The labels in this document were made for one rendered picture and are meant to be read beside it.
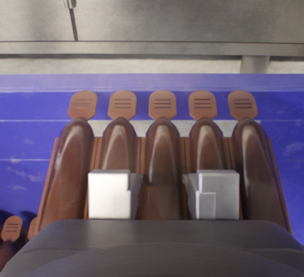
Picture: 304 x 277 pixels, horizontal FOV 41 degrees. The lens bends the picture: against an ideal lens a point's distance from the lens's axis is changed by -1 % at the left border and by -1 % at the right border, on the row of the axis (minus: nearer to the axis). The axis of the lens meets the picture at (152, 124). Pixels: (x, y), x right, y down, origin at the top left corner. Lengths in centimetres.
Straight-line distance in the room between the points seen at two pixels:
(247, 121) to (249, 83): 5
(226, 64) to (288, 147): 69
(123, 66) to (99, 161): 78
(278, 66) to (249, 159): 81
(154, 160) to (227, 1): 60
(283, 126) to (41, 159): 17
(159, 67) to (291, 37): 31
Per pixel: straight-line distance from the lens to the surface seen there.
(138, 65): 95
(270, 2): 77
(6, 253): 32
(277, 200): 18
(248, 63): 91
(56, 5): 78
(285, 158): 30
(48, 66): 99
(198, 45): 81
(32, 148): 29
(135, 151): 19
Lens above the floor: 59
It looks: 46 degrees down
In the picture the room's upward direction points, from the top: 1 degrees counter-clockwise
